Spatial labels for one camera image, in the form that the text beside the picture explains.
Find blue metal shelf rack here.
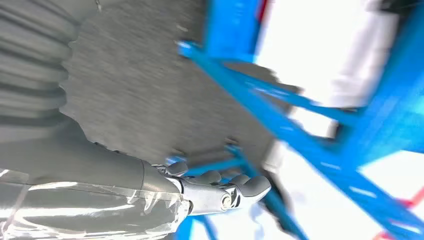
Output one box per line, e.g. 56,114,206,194
165,0,424,240

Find white car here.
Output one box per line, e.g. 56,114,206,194
192,0,424,240

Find red barrier belt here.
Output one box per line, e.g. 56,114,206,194
372,187,424,240

